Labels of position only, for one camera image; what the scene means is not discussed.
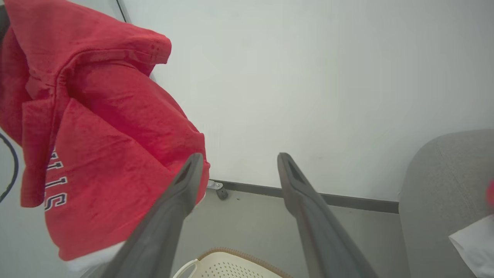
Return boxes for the grey fabric sofa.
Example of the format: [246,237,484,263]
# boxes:
[398,129,494,278]

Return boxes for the red jersey garment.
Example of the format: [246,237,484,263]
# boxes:
[0,0,211,272]

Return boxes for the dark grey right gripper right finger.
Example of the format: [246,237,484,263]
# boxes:
[277,153,379,278]

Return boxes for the small grey caster foot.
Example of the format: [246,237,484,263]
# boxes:
[208,180,229,201]

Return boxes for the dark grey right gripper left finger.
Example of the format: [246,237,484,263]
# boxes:
[101,153,204,278]

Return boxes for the dark grey wall skirting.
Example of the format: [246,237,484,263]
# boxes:
[208,180,400,215]

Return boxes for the beige plastic laundry basket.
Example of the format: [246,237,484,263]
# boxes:
[172,247,294,278]

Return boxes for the thin black cable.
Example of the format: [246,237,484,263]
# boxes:
[0,132,20,204]

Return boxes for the white garment with red stripes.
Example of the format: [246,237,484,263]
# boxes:
[448,180,494,278]

